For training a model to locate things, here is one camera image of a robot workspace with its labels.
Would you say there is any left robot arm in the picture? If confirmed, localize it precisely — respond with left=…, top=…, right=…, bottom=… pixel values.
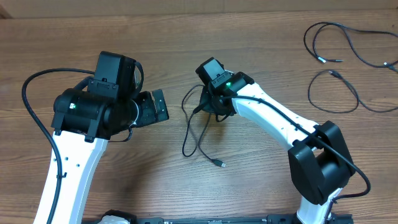
left=26, top=51, right=169, bottom=223

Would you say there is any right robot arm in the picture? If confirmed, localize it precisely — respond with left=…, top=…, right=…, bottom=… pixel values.
left=195, top=57, right=355, bottom=223

